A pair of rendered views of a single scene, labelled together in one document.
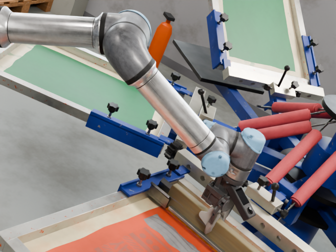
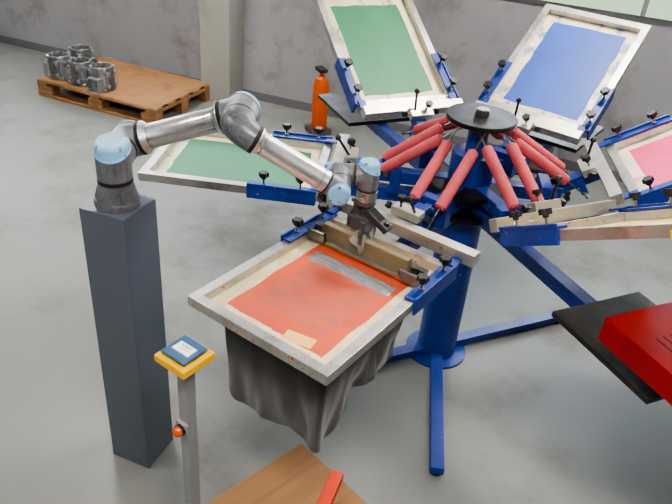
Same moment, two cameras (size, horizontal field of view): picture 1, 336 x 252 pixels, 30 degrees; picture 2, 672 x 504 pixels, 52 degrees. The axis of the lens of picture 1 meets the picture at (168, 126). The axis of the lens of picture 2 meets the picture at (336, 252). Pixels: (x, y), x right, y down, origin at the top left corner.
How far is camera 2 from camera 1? 0.65 m
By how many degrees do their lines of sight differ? 8
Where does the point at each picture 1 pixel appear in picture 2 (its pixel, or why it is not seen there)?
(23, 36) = (160, 139)
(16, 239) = (203, 297)
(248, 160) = (370, 184)
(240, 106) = (391, 138)
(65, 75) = (221, 158)
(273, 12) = (398, 40)
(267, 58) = (402, 86)
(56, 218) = (232, 274)
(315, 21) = (465, 28)
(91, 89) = (246, 164)
